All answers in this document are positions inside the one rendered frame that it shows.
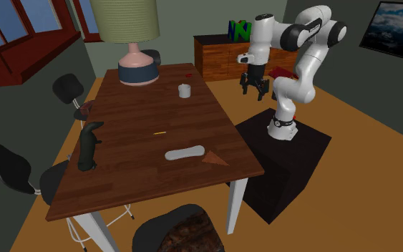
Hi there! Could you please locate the blue and green letter figure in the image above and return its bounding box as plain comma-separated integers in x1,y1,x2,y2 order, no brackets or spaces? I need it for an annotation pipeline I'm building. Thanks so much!
227,19,253,43

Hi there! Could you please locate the dark robot stand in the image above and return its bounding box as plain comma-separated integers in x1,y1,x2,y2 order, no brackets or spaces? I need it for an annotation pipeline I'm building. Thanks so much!
225,107,333,226

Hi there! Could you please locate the black dog figure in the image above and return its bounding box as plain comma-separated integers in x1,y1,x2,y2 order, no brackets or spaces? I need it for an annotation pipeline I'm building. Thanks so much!
77,120,105,173

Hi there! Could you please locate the narrow red framed window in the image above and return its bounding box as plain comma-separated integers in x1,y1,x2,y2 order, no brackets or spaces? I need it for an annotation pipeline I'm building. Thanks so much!
71,0,105,44

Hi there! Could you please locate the black chair with patterned seat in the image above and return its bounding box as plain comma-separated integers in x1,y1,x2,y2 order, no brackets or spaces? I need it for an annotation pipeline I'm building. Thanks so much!
131,203,226,252

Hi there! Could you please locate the brown triangular piece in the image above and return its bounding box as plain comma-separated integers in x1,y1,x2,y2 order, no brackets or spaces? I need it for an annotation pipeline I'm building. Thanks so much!
200,150,230,168

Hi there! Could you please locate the grey cup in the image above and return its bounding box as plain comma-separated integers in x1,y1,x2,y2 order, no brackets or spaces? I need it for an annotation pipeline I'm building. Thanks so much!
178,83,192,100

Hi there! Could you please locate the black chair with brown seat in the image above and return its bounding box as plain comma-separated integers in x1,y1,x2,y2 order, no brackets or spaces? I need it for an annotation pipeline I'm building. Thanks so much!
52,72,96,130

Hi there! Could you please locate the framed landscape wall picture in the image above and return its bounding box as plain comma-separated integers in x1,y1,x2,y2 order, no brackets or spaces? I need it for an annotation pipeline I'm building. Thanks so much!
358,0,403,65

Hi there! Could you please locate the black chair with white legs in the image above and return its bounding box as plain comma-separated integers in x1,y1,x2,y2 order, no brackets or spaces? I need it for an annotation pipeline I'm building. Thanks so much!
0,143,135,252

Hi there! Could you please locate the large red framed window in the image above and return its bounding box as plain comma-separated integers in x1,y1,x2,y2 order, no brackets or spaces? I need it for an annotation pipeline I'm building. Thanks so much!
0,0,82,87

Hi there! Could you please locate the wooden sideboard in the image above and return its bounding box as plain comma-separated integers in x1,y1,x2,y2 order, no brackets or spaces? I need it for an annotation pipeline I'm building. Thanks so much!
193,33,299,83

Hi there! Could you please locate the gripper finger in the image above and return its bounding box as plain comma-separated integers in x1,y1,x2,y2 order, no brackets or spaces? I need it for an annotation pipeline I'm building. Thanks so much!
239,73,255,96
256,79,271,102

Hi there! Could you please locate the wooden table with white legs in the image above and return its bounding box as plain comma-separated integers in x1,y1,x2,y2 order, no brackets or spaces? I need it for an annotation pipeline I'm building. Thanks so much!
44,62,266,252

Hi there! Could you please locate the grey oblong remote control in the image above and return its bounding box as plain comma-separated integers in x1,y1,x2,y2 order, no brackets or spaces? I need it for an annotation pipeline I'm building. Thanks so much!
164,145,206,162

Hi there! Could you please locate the lamp with green shade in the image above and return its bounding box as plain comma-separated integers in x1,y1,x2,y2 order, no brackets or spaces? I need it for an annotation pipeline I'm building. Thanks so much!
89,0,161,87

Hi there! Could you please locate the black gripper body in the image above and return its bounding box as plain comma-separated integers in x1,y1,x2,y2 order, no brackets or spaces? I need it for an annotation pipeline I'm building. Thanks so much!
244,64,271,87

